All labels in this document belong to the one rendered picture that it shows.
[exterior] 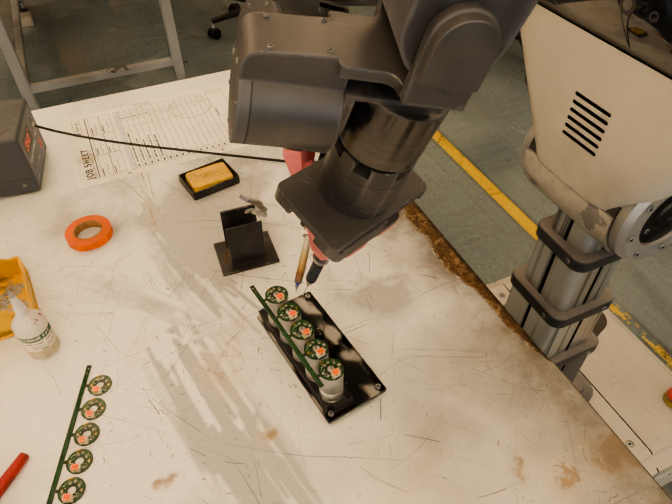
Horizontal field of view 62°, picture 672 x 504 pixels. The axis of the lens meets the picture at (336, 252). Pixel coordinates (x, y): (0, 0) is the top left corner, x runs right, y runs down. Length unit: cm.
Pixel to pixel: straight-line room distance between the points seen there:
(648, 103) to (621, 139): 5
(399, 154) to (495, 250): 154
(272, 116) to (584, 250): 67
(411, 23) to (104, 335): 53
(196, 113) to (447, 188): 123
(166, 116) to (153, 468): 63
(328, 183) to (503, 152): 194
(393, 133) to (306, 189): 10
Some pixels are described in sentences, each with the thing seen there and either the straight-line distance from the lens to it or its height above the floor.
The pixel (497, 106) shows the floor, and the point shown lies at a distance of 259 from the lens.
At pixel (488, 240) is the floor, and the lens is 190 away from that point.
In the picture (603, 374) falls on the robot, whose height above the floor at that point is 26.
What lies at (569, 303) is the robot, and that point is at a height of 58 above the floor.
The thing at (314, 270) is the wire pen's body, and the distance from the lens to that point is 51.
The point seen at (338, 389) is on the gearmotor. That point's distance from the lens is 57.
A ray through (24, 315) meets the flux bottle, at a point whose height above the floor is 81.
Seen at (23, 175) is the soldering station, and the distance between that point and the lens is 92.
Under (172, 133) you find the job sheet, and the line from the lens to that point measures 100.
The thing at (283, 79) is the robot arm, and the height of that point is 113.
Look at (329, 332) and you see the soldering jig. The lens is 64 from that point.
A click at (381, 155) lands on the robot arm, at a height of 108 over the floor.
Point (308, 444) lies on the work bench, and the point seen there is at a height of 75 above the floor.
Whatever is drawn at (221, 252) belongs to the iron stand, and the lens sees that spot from 75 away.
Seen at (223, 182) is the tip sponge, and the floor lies 76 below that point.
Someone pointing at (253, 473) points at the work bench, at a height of 75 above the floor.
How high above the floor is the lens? 128
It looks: 45 degrees down
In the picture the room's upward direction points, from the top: straight up
